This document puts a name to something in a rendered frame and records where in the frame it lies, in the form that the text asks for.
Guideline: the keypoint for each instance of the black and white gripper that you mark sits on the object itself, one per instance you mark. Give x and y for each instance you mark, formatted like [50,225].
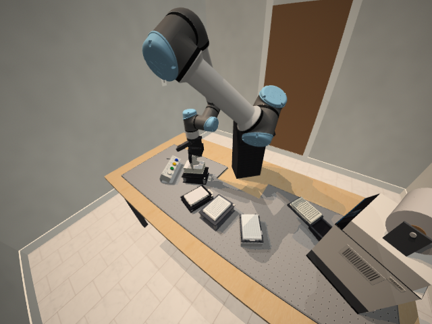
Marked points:
[196,149]

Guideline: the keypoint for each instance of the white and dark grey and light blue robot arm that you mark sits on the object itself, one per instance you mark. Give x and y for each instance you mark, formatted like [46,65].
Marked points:
[177,50]

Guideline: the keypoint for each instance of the beige control panel with coloured buttons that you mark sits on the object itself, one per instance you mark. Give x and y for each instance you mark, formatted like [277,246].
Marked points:
[168,174]

